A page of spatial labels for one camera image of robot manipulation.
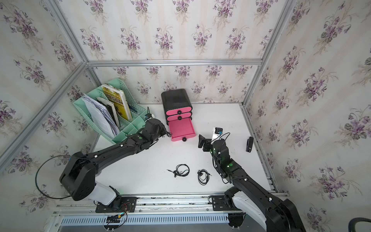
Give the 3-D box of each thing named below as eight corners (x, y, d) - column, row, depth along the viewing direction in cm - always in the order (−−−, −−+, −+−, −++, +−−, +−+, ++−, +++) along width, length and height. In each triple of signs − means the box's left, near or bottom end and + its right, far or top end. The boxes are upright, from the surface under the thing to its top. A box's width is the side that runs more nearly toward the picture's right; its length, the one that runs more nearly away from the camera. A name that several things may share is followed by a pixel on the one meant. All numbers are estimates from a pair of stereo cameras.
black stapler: (245, 151, 95) (247, 148, 92) (247, 138, 102) (249, 135, 99) (250, 152, 94) (252, 150, 92) (251, 139, 101) (253, 137, 98)
